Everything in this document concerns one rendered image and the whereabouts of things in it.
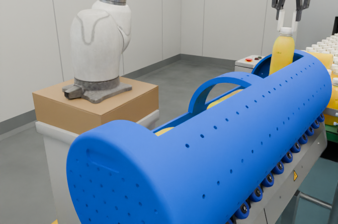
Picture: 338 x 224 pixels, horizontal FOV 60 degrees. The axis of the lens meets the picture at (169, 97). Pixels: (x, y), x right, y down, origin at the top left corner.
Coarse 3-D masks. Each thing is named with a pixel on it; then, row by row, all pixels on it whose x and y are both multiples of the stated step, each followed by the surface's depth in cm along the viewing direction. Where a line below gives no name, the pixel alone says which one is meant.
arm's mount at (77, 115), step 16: (128, 80) 116; (48, 96) 98; (64, 96) 99; (128, 96) 100; (144, 96) 105; (48, 112) 99; (64, 112) 95; (80, 112) 91; (96, 112) 88; (112, 112) 91; (128, 112) 98; (144, 112) 107; (64, 128) 97; (80, 128) 93
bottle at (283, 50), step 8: (280, 40) 96; (288, 40) 95; (280, 48) 96; (288, 48) 95; (272, 56) 100; (280, 56) 97; (288, 56) 96; (272, 64) 99; (280, 64) 97; (288, 64) 97; (272, 72) 100
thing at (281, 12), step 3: (279, 12) 95; (282, 12) 95; (279, 15) 95; (282, 15) 96; (279, 18) 96; (282, 18) 97; (279, 21) 96; (282, 21) 97; (279, 24) 96; (282, 24) 98; (279, 27) 97; (279, 30) 97
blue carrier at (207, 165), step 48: (192, 96) 84; (240, 96) 64; (288, 96) 75; (96, 144) 46; (144, 144) 44; (192, 144) 48; (240, 144) 55; (288, 144) 73; (96, 192) 51; (144, 192) 41; (192, 192) 43; (240, 192) 54
